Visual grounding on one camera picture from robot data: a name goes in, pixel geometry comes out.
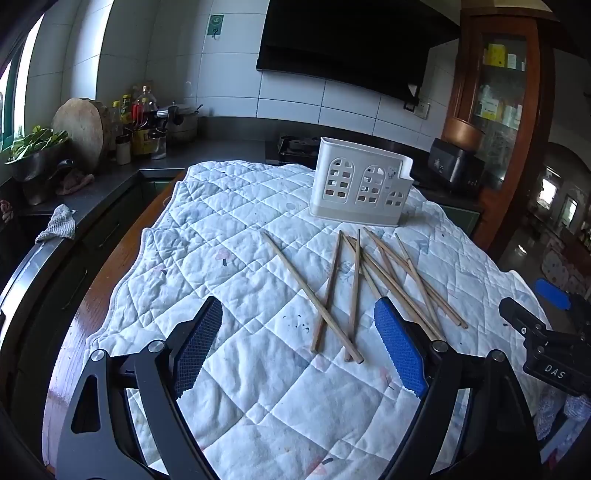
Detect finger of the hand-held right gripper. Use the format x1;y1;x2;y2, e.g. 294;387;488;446
534;278;573;311
498;297;557;340

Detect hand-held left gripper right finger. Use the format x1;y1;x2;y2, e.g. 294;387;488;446
373;296;544;480

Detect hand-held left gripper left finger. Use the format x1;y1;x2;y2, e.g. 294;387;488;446
55;296;223;480

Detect pile of wooden chopsticks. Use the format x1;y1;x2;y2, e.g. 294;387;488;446
262;226;469;364

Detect white plastic utensil holder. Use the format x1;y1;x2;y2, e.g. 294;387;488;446
308;137;414;228

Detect person's right hand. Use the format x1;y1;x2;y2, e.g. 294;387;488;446
536;390;591;444

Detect white quilted cloth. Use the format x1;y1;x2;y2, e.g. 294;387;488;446
42;160;552;480

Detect wooden glass-door cabinet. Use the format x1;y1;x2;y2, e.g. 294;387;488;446
440;8;558;254

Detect black countertop appliance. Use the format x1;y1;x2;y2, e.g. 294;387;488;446
427;137;486;195

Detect copper bowl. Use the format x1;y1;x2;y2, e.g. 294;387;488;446
446;117;486;150

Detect grey knit rag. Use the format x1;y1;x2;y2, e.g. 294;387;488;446
35;204;77;244

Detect pinkish rag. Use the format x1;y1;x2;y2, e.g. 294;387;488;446
55;168;96;196

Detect yellow tin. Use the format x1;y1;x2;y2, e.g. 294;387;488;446
131;128;154;158

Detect steel cooking pot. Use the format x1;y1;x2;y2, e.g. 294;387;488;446
166;103;204;144

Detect black gas stove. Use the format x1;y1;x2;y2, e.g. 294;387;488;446
265;133;325;165

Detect round wooden chopping block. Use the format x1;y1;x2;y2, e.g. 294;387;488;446
51;97;112;172

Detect metal bowl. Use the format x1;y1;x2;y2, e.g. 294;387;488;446
4;147;75;184

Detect clear dark sauce bottle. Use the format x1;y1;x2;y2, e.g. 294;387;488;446
133;86;158;131

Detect yellow-capped bottle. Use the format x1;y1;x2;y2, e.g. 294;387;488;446
120;94;134;136

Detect yellow box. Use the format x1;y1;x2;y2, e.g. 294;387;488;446
484;43;507;68

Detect leafy green vegetables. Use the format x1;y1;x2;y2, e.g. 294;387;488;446
4;125;71;162

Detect black range hood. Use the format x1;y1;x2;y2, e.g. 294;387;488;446
256;0;463;101

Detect window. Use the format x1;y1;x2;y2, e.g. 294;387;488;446
0;13;45;149

